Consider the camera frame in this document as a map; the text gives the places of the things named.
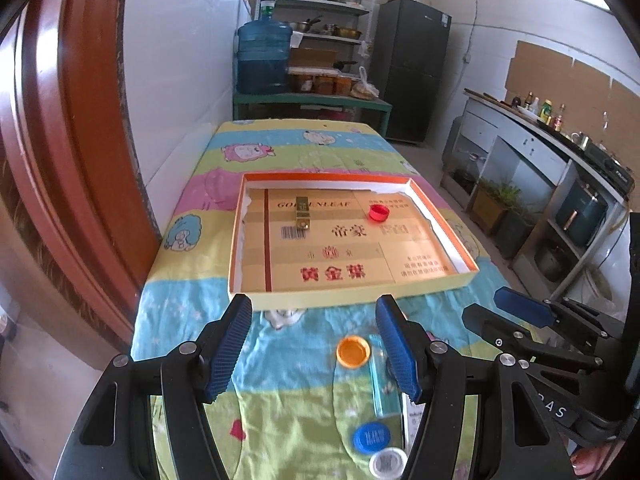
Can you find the grey kitchen counter cabinet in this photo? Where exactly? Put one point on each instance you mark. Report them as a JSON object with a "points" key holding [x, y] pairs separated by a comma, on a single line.
{"points": [[520, 145]]}

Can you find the dark teal air fryer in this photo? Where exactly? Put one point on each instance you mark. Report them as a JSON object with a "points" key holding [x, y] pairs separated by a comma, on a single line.
{"points": [[580, 210]]}

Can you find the green bench table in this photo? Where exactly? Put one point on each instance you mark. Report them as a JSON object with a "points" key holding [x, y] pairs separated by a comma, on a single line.
{"points": [[310, 101]]}

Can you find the red-brown wooden door frame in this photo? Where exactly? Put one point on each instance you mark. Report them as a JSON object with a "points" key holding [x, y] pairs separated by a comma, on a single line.
{"points": [[75, 135]]}

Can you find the brown cardboard carton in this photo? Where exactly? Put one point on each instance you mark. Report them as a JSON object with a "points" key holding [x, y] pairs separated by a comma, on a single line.
{"points": [[312, 56]]}

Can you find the wooden planter with plants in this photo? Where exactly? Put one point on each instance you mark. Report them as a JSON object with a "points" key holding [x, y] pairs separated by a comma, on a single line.
{"points": [[487, 205]]}

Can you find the black gas stove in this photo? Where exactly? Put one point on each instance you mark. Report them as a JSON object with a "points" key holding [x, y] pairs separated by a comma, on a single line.
{"points": [[607, 162]]}

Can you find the metal kettle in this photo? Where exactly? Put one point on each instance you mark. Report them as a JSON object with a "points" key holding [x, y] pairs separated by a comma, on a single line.
{"points": [[579, 137]]}

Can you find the red bottle cap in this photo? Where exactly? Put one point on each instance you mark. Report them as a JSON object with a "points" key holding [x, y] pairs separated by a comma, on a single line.
{"points": [[378, 213]]}

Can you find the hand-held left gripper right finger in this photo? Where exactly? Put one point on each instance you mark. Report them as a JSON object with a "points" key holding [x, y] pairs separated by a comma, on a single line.
{"points": [[400, 350]]}

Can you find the dark grey refrigerator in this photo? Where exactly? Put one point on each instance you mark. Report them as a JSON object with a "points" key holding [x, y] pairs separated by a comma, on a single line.
{"points": [[412, 70]]}

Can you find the clear plastic bag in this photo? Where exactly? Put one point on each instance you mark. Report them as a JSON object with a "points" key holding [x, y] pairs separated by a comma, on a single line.
{"points": [[364, 87]]}

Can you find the cartoon printed blanket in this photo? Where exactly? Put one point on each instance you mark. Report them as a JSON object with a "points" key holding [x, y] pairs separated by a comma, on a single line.
{"points": [[200, 240]]}

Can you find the person's right hand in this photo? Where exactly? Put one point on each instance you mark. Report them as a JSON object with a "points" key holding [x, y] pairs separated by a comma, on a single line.
{"points": [[592, 462]]}

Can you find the clear plastic tube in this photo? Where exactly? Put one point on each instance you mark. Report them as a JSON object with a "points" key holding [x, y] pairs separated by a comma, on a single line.
{"points": [[382, 390]]}

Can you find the blue water jug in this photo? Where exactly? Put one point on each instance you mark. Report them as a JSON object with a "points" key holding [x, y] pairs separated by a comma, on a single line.
{"points": [[264, 55]]}

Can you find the gold metal lighter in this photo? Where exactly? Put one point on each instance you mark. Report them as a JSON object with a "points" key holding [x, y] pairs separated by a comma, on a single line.
{"points": [[301, 212]]}

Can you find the orange bottle cap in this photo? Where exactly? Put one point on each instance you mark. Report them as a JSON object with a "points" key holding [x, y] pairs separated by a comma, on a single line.
{"points": [[353, 351]]}

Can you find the metal cooking pot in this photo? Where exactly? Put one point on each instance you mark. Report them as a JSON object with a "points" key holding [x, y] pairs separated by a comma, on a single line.
{"points": [[550, 260]]}

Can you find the silver white bottle cap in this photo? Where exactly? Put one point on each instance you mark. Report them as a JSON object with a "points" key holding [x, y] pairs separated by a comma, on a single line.
{"points": [[388, 462]]}

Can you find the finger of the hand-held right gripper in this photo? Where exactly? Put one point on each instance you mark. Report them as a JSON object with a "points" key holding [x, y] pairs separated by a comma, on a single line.
{"points": [[482, 322], [525, 307]]}

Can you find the shallow yellow cardboard box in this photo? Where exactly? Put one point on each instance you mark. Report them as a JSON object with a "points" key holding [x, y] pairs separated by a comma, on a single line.
{"points": [[325, 260]]}

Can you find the dark planter box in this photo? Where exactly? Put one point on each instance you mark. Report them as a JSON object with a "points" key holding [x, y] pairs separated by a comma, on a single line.
{"points": [[515, 230]]}

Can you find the green yellow bottle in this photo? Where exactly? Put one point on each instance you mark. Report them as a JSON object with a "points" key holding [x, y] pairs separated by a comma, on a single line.
{"points": [[546, 110]]}

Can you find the row of amber jars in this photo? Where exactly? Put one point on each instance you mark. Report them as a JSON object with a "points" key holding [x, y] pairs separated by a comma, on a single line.
{"points": [[320, 83]]}

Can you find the dark sauce bottle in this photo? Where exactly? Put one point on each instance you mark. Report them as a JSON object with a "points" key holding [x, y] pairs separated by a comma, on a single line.
{"points": [[529, 100]]}

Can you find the blue bottle cap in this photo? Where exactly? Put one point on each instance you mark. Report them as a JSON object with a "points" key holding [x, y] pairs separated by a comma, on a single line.
{"points": [[372, 437]]}

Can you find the cardboard wall panels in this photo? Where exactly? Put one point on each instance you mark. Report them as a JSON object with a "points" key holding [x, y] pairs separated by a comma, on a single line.
{"points": [[545, 75]]}

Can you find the red label bottle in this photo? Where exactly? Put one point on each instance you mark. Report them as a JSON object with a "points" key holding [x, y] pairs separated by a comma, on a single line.
{"points": [[559, 121]]}

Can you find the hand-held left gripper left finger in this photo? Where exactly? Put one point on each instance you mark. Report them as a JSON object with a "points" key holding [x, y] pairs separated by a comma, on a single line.
{"points": [[227, 350]]}

